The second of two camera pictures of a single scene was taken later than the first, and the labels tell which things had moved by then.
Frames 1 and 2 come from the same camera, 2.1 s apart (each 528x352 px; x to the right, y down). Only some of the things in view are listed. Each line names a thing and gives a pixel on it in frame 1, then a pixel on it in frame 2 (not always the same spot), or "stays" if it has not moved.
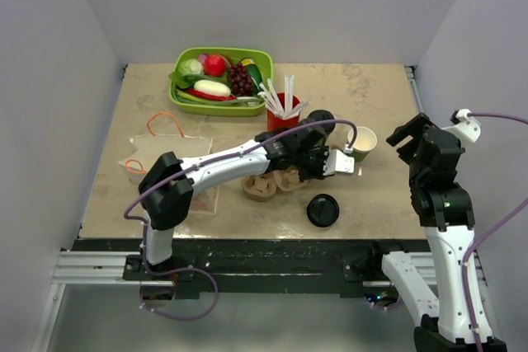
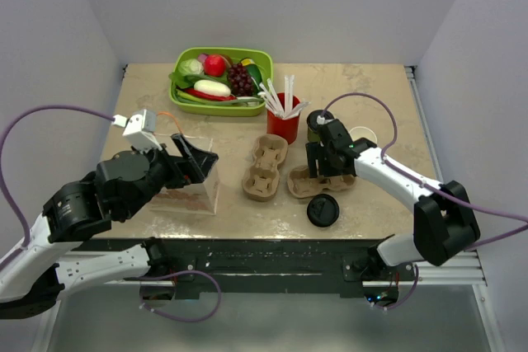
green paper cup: (365, 140) stays
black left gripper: (319, 173) → (201, 161)
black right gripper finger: (414, 129) → (313, 153)
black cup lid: (322, 210) stays
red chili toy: (209, 96) stays
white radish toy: (213, 87) stays
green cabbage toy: (190, 66) stays
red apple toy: (214, 65) stays
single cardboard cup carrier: (286, 180) → (302, 185)
